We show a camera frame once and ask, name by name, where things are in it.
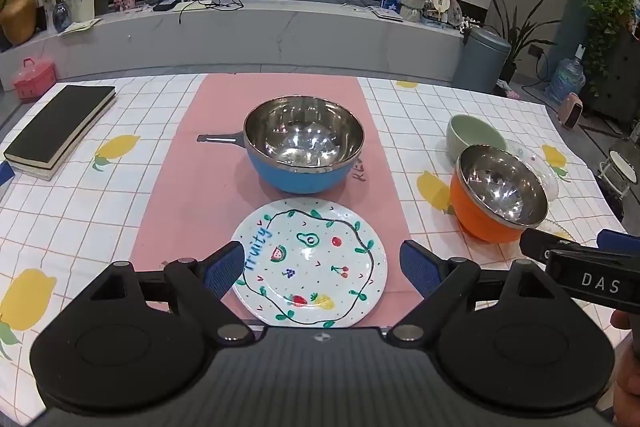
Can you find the blue steel bowl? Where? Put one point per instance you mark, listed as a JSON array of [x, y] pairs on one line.
[[300, 179]]

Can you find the long-leaf potted plant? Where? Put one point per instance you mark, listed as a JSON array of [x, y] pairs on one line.
[[515, 37]]

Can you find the grey laptop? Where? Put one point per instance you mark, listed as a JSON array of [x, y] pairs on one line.
[[386, 14]]

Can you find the pink storage box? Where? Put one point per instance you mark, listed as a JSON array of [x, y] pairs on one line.
[[32, 79]]

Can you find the green ceramic bowl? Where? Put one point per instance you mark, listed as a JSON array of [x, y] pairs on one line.
[[465, 134]]

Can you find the white fruit-painted plate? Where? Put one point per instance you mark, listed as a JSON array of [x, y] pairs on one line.
[[310, 257]]

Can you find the small black device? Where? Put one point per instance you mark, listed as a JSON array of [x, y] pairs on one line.
[[165, 5]]

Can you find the blue and white box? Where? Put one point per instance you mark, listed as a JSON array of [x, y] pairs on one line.
[[5, 174]]

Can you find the person's right hand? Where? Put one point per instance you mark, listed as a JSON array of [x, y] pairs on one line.
[[630, 327]]

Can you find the leafy green plant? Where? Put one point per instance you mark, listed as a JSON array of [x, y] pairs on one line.
[[607, 17]]

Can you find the orange steel bowl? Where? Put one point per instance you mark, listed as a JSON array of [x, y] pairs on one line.
[[475, 217]]

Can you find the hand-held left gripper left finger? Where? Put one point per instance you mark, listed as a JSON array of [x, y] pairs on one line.
[[225, 272]]

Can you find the black book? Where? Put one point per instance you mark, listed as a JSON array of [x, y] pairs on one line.
[[60, 122]]

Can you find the checked lemon tablecloth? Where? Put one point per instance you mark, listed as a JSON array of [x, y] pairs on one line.
[[75, 232]]

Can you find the white painted vase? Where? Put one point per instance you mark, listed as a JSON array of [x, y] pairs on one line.
[[81, 2]]

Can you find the pink placemat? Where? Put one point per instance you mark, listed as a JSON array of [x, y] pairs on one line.
[[200, 187]]

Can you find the blue water bottle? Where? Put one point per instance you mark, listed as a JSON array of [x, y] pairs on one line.
[[566, 77]]

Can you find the glass plate smooth rim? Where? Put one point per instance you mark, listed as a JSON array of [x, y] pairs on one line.
[[547, 177]]

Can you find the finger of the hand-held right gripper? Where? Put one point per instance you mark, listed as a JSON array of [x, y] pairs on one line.
[[620, 241], [535, 241]]

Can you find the grey trash can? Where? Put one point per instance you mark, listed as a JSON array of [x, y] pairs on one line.
[[482, 59]]

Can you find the sheets of paper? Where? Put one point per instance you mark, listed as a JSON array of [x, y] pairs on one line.
[[80, 26]]

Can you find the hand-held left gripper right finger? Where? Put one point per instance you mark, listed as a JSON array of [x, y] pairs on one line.
[[417, 269]]

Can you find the dark cabinet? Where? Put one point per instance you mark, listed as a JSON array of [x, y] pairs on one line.
[[615, 77]]

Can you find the pink space heater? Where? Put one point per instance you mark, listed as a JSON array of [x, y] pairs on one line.
[[571, 109]]

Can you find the pink card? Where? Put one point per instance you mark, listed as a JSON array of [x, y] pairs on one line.
[[124, 3]]

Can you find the gold vase with dried flowers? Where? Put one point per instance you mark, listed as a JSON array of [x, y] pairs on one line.
[[17, 19]]

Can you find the decorated display plate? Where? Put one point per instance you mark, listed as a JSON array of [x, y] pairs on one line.
[[455, 13]]

